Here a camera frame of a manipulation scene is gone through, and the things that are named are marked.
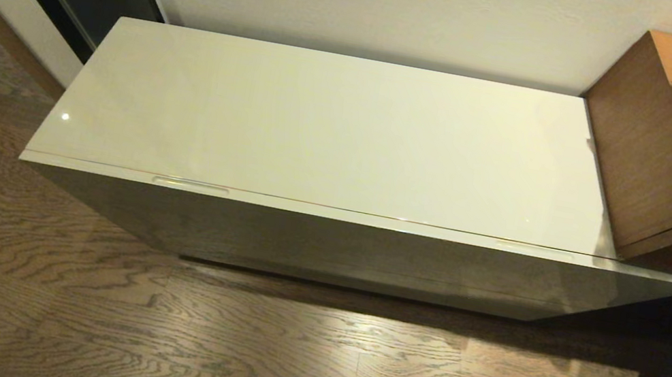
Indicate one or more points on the cream glossy low cabinet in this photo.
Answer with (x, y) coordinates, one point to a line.
(332, 132)

